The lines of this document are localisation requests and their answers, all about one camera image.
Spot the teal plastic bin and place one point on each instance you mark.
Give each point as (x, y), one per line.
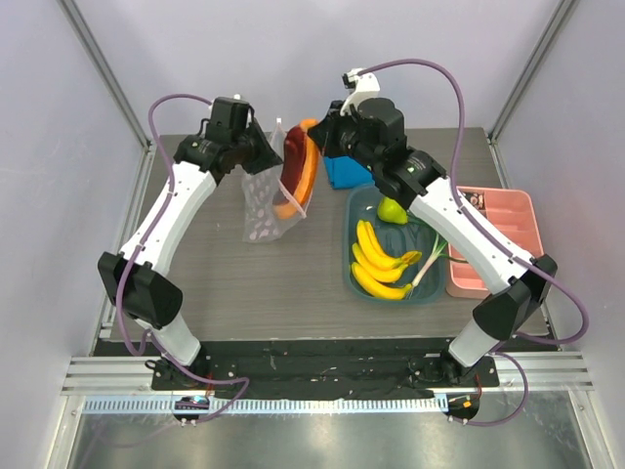
(361, 204)

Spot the blue folded cloth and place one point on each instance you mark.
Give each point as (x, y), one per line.
(344, 173)

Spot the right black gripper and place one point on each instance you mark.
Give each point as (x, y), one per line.
(327, 135)

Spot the dark patterned tray item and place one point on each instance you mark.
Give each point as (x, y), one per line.
(476, 199)

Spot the green spring onion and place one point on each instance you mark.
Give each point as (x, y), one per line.
(437, 251)

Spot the white slotted cable duct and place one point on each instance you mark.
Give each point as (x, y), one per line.
(195, 405)

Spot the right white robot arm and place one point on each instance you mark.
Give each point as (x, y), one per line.
(372, 134)

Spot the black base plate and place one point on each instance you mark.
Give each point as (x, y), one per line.
(325, 370)

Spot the pink compartment tray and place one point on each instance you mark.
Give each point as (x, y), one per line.
(512, 213)

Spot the green pear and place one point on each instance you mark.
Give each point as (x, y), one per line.
(390, 211)

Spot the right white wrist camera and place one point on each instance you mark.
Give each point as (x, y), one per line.
(362, 87)

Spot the yellow banana bunch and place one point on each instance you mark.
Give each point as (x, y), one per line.
(375, 271)

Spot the clear polka dot zip bag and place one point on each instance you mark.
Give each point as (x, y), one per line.
(270, 208)

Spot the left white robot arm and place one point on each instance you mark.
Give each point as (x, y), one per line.
(136, 277)

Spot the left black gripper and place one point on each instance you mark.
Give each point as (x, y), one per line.
(269, 157)

